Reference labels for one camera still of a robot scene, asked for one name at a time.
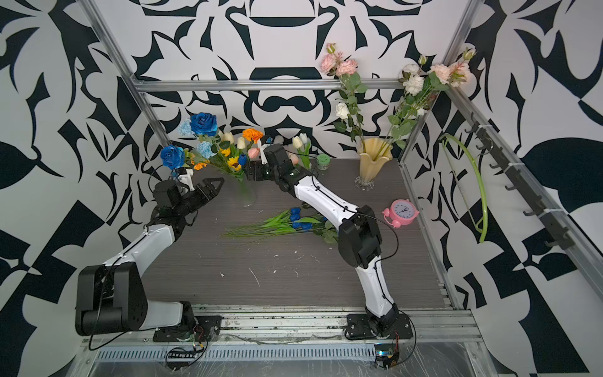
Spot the blue rose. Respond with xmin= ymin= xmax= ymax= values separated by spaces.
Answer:
xmin=312 ymin=214 xmax=339 ymax=244

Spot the yellow wavy glass vase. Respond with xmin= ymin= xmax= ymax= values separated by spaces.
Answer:
xmin=355 ymin=138 xmax=393 ymax=191

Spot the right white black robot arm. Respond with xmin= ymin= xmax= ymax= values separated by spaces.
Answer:
xmin=244 ymin=145 xmax=400 ymax=338

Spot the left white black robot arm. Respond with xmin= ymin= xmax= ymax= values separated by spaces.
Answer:
xmin=75 ymin=178 xmax=225 ymax=336

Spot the clear glass vase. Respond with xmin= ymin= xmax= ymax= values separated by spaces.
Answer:
xmin=236 ymin=180 xmax=256 ymax=207

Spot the tulip bouquet blue white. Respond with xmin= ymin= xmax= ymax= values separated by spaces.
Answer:
xmin=288 ymin=133 xmax=313 ymax=171

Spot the mixed sunflower bouquet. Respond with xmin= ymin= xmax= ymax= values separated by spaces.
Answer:
xmin=160 ymin=112 xmax=265 ymax=182

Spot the pink alarm clock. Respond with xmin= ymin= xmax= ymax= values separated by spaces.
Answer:
xmin=383 ymin=199 xmax=419 ymax=229

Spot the pink and white flower bouquet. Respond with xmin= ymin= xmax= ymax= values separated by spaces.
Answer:
xmin=319 ymin=43 xmax=477 ymax=147

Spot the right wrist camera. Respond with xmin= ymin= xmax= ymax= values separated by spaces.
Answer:
xmin=257 ymin=140 xmax=269 ymax=165

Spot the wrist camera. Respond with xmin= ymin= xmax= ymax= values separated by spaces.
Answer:
xmin=257 ymin=140 xmax=269 ymax=165
xmin=176 ymin=167 xmax=194 ymax=191

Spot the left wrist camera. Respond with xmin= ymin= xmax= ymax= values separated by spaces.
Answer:
xmin=176 ymin=167 xmax=194 ymax=191

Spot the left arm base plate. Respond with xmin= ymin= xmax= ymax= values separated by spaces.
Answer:
xmin=152 ymin=315 xmax=222 ymax=343

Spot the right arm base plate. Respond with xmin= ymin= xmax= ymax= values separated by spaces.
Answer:
xmin=344 ymin=313 xmax=414 ymax=341

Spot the green curved hose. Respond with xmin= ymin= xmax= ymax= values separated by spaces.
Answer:
xmin=440 ymin=133 xmax=489 ymax=244

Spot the black hook rail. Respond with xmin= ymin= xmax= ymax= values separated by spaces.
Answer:
xmin=465 ymin=112 xmax=576 ymax=251

